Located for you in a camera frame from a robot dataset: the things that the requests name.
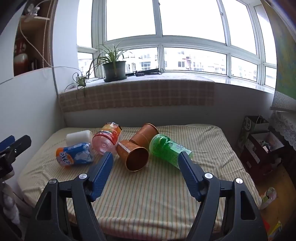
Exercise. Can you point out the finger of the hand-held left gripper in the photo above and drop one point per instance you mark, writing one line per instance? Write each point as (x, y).
(7, 141)
(19, 144)

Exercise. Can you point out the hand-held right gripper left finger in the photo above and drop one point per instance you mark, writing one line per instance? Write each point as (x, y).
(101, 177)

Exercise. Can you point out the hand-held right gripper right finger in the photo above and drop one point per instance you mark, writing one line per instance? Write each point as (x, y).
(190, 178)

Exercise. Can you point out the copper metal cup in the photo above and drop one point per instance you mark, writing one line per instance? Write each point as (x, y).
(136, 160)
(143, 136)

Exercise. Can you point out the white foam cup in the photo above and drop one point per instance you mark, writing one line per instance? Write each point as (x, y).
(77, 138)

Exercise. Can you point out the blue orange drink bottle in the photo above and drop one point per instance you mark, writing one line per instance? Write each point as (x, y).
(74, 156)

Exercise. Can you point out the white plush toy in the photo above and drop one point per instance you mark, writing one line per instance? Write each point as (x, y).
(10, 206)

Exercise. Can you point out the pink orange drink bottle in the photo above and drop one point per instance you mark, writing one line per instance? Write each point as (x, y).
(106, 139)

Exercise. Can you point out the green drink bottle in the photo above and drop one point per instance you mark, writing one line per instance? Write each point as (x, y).
(161, 146)

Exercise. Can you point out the dark red cardboard box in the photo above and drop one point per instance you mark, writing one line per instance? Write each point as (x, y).
(256, 157)

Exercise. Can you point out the green paper bag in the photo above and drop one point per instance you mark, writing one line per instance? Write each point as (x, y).
(248, 127)

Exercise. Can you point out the pale snack packet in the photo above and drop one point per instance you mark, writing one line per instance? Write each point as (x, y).
(268, 197)

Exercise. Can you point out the red jar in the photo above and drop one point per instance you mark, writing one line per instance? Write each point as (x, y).
(20, 61)

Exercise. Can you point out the white charger plug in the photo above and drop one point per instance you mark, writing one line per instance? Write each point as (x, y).
(77, 77)

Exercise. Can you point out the checkered windowsill cloth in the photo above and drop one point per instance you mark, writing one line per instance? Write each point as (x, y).
(138, 95)

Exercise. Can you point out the colourful snack packet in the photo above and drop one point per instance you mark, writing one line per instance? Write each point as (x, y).
(274, 229)

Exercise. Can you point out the white lace cloth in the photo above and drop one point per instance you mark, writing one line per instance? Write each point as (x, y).
(284, 127)

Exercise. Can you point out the potted spider plant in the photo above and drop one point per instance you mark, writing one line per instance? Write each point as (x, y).
(114, 69)

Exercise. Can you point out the wooden shelf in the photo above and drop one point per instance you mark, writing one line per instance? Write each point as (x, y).
(34, 34)

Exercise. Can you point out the black power strip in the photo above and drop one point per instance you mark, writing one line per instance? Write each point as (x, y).
(143, 73)

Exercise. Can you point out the grey patterned cloth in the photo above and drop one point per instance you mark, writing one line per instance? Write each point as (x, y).
(283, 102)

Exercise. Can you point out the white window frame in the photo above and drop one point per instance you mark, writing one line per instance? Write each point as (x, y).
(159, 40)

